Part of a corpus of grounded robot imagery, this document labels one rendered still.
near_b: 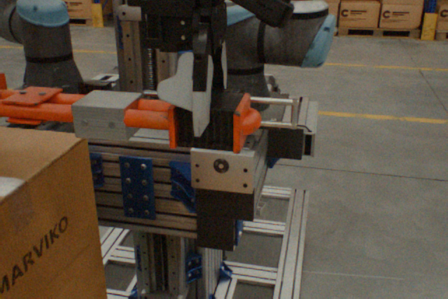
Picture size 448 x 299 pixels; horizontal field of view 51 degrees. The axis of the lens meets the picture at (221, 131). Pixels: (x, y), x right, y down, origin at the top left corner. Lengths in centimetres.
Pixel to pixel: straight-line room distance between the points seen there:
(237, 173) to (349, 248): 152
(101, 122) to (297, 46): 53
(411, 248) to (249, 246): 88
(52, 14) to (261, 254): 126
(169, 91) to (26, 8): 75
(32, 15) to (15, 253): 63
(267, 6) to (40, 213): 49
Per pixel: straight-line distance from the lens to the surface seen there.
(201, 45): 49
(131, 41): 121
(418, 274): 238
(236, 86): 105
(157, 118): 55
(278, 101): 57
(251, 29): 102
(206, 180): 100
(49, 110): 61
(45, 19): 121
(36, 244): 80
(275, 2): 50
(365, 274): 230
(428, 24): 773
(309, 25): 98
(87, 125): 59
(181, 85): 51
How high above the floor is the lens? 140
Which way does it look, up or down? 22 degrees down
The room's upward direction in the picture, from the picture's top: straight up
